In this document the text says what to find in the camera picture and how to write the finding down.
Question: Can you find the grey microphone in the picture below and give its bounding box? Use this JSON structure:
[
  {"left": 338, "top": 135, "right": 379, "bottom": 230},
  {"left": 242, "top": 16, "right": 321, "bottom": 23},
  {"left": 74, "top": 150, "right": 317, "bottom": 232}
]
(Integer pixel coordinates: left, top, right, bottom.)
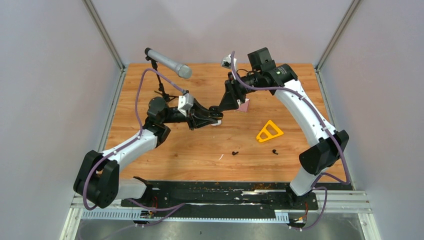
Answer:
[{"left": 144, "top": 47, "right": 193, "bottom": 79}]

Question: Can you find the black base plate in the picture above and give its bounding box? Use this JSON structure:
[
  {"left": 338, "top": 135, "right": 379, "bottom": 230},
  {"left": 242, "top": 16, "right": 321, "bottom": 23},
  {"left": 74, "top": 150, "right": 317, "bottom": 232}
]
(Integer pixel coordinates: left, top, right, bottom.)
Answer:
[{"left": 121, "top": 180, "right": 319, "bottom": 219}]

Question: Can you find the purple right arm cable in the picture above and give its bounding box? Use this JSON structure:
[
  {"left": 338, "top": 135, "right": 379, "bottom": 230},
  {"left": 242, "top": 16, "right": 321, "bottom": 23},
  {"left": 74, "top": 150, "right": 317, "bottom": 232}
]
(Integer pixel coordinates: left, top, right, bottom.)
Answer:
[{"left": 230, "top": 50, "right": 351, "bottom": 232}]

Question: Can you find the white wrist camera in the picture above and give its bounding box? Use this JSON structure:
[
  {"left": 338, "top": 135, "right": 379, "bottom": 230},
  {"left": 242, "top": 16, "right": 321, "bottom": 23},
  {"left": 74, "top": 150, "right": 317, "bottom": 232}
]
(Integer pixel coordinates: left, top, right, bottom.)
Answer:
[
  {"left": 177, "top": 93, "right": 194, "bottom": 117},
  {"left": 221, "top": 53, "right": 237, "bottom": 80}
]

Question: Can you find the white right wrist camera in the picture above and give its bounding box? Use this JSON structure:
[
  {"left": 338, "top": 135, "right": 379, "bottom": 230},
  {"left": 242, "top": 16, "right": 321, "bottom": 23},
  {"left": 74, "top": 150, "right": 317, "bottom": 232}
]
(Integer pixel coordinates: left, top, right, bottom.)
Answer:
[{"left": 221, "top": 53, "right": 237, "bottom": 80}]

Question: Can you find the white gold earbud charging case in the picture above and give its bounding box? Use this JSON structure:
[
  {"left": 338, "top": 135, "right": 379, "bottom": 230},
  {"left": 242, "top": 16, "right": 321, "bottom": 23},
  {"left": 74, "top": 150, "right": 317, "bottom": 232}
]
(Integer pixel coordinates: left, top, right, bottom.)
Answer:
[{"left": 211, "top": 120, "right": 222, "bottom": 127}]

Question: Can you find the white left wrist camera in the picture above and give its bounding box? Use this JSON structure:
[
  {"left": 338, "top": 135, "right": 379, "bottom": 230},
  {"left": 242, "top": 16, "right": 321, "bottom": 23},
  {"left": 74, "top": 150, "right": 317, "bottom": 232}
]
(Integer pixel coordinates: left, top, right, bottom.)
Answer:
[{"left": 177, "top": 93, "right": 194, "bottom": 117}]

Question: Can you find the black earbud case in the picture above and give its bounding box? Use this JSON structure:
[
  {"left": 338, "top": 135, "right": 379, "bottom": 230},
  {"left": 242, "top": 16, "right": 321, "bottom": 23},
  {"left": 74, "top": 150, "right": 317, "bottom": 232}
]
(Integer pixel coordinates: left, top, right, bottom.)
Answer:
[{"left": 208, "top": 105, "right": 224, "bottom": 120}]

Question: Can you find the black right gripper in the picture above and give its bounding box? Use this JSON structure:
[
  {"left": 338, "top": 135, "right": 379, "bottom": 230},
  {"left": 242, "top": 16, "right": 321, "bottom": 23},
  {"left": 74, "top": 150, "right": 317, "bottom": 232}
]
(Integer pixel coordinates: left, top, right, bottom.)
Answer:
[{"left": 218, "top": 71, "right": 262, "bottom": 111}]

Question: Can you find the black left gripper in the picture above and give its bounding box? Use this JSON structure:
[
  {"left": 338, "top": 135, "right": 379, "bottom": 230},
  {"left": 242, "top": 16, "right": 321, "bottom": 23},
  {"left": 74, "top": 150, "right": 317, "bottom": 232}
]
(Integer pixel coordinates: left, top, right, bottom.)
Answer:
[{"left": 162, "top": 98, "right": 219, "bottom": 131}]

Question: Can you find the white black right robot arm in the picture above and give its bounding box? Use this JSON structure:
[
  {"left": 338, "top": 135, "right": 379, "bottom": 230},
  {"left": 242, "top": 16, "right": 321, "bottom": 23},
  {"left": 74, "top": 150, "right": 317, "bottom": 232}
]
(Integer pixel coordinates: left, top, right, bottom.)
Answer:
[{"left": 218, "top": 47, "right": 349, "bottom": 209}]

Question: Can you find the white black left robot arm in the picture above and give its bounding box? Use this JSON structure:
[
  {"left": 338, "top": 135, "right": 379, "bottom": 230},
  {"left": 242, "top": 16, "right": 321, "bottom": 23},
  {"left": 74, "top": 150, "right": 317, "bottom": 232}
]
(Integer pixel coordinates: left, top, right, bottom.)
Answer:
[{"left": 73, "top": 93, "right": 224, "bottom": 210}]

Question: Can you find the yellow triangular plastic piece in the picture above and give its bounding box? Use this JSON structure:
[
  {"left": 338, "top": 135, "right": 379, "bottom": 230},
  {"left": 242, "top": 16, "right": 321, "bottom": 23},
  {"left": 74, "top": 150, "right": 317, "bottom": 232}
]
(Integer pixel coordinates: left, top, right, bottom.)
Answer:
[{"left": 256, "top": 120, "right": 284, "bottom": 143}]

